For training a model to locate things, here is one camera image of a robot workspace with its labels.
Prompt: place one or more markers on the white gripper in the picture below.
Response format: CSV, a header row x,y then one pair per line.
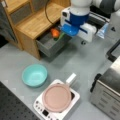
x,y
87,30

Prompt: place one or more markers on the orange carrot piece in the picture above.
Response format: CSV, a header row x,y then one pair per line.
x,y
55,33

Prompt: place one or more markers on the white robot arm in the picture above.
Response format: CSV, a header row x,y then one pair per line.
x,y
107,6

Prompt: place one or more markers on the grey metal drawer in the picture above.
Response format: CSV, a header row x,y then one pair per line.
x,y
49,46

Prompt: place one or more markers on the silver toaster oven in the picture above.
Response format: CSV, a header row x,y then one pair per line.
x,y
105,90

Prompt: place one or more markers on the wooden cabinet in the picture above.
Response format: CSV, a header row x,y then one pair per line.
x,y
23,21

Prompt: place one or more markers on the teal bowl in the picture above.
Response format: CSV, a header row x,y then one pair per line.
x,y
34,75

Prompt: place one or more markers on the pink pan with lid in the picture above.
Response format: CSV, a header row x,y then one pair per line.
x,y
57,97

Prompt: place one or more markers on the white induction cooker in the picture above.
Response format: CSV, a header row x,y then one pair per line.
x,y
48,115

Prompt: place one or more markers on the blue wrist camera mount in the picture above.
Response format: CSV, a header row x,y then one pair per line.
x,y
71,24

